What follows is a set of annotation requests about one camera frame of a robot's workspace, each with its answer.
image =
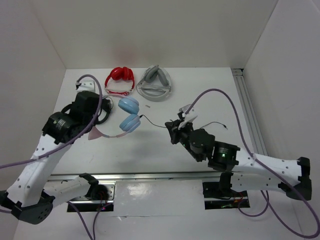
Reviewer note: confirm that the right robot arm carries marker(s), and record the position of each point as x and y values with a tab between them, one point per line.
240	170

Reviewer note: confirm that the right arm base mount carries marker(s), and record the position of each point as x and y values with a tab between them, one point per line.
215	199

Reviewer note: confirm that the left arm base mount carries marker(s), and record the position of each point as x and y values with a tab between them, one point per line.
101	199

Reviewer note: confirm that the red headphones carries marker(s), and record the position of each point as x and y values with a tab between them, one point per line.
120	81

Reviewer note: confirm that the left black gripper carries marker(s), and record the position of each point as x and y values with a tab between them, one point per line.
95	114

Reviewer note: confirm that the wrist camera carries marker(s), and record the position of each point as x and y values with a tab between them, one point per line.
86	85
186	115

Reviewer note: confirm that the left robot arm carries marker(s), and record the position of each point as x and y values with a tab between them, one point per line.
28	199

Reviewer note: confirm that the grey white headphones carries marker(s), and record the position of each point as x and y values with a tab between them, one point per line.
155	84

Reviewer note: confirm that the aluminium side rail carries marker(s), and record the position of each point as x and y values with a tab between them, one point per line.
249	113

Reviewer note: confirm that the aluminium front rail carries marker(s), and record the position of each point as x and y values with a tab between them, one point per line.
156	176

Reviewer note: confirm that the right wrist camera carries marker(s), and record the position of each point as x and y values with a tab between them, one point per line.
186	115

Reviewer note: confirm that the black headphones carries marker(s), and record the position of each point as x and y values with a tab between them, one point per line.
106	108

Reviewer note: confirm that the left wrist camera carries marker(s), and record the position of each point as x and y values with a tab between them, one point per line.
86	85

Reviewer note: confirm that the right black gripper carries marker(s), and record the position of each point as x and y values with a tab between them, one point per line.
172	127

